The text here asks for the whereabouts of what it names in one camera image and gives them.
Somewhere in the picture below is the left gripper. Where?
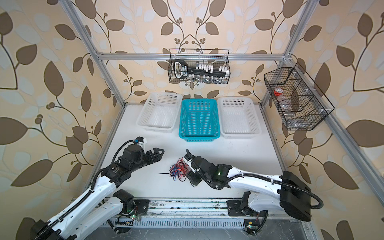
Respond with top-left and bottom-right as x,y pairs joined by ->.
128,148 -> 164,174

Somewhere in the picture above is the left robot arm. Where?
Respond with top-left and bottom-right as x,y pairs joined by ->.
30,137 -> 165,240

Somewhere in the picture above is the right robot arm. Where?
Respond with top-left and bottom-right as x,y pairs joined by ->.
182,152 -> 324,222

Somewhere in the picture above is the left white plastic basket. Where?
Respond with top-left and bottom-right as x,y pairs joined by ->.
136,93 -> 183,133

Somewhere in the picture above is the white plastic basket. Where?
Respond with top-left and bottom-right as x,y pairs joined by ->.
218,97 -> 261,139
136,93 -> 183,133

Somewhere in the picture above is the teal plastic basket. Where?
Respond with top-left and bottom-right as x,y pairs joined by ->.
179,99 -> 221,142

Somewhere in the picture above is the right white plastic basket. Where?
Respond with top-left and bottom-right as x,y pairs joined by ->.
218,97 -> 261,139

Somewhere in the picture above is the black tool in basket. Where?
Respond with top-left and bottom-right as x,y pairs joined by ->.
172,60 -> 231,79

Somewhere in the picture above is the red item in side basket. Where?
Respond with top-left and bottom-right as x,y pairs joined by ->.
273,87 -> 284,97

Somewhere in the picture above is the tangled cable pile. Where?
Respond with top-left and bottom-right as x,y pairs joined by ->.
158,158 -> 193,182

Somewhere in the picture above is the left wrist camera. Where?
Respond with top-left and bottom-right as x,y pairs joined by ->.
134,137 -> 147,152

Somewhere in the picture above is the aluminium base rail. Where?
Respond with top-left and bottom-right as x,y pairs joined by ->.
71,197 -> 313,220

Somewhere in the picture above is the back black wire basket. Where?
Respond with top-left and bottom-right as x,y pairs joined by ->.
168,48 -> 231,85

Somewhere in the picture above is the side black wire basket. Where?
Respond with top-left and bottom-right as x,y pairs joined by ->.
264,63 -> 335,131

